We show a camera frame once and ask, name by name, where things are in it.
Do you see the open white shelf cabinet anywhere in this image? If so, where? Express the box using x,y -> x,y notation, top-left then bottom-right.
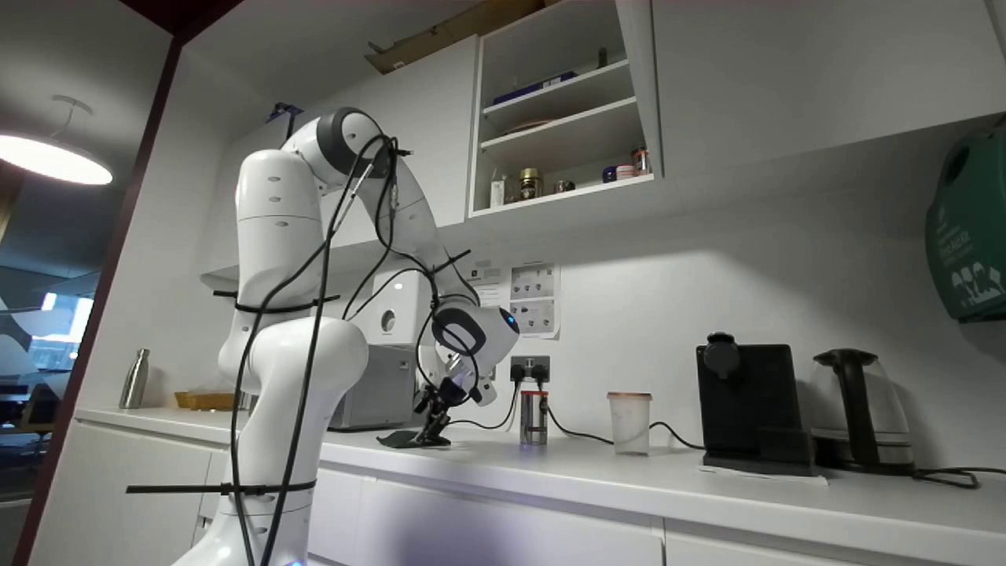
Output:
465,0 -> 667,222

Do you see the black microwave power cable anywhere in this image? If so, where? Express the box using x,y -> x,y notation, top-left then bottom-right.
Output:
449,382 -> 529,435

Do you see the black kettle power cable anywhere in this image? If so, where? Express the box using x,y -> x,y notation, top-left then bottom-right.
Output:
907,467 -> 1006,495

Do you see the black coffee machine power cable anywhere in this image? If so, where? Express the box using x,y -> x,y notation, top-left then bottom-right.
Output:
535,373 -> 707,454

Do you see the steel thermos flask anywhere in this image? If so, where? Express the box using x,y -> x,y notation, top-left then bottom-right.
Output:
120,345 -> 151,412

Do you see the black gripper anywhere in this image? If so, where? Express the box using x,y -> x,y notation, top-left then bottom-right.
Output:
414,378 -> 472,447

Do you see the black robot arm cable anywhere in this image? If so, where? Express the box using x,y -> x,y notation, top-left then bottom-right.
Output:
230,131 -> 473,566

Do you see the metal can with red band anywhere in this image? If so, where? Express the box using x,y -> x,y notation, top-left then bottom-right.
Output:
517,388 -> 549,450

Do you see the shallow wooden bowl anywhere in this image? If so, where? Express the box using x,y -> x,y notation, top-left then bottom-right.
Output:
169,388 -> 248,414

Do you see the translucent plastic cup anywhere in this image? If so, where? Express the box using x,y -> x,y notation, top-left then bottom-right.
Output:
602,391 -> 653,458

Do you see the dark brown door frame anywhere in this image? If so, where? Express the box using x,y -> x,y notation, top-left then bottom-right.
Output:
11,0 -> 245,566

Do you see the round ceiling lamp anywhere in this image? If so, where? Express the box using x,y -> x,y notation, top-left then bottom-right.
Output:
0,96 -> 115,189

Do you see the white notice with socket photo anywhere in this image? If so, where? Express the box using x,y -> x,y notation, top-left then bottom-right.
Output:
508,298 -> 555,339
508,261 -> 555,301

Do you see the black coffee machine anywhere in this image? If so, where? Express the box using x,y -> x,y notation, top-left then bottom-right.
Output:
693,332 -> 829,480

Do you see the white base cabinet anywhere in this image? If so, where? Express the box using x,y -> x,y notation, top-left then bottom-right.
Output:
29,419 -> 1006,566

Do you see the black thin stand pole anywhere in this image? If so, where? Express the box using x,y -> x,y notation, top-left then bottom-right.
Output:
266,101 -> 307,145

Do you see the green round object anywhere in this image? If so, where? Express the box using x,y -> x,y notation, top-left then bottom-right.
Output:
924,122 -> 1006,327

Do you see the black strap on robot base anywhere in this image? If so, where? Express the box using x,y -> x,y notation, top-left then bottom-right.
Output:
123,477 -> 318,501

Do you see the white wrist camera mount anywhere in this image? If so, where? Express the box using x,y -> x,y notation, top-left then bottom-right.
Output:
449,356 -> 503,408

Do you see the wide white wall cabinet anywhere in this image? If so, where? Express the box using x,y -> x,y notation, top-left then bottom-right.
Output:
646,0 -> 1006,183

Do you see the dark pen on shelf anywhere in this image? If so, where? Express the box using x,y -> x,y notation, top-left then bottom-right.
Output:
490,68 -> 579,107

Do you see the small red and white container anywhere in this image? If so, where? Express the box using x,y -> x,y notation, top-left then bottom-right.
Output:
612,147 -> 649,183

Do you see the chrome double wall socket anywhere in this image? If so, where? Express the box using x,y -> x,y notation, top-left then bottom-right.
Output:
508,354 -> 553,388

